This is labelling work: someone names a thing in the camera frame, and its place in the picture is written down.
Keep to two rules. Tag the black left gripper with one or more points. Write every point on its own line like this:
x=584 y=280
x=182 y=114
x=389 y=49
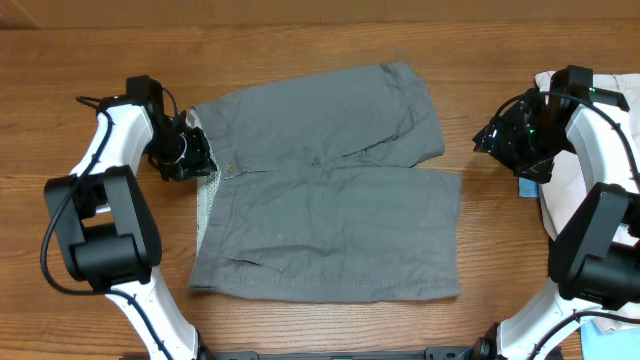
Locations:
x=200 y=159

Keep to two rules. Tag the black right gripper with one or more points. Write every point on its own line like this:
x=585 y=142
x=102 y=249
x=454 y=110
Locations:
x=539 y=170

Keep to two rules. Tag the grey shorts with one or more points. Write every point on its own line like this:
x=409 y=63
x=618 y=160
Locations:
x=321 y=194

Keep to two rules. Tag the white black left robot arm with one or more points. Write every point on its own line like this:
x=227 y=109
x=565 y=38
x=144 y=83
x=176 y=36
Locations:
x=103 y=226

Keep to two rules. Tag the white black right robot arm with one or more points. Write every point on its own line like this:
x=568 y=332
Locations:
x=590 y=275

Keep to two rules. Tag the light blue garment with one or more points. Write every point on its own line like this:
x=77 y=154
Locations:
x=528 y=188

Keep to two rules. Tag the beige shorts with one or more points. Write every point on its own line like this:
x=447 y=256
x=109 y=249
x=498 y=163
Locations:
x=563 y=194

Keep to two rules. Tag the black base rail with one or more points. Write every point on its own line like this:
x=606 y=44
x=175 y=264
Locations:
x=434 y=353

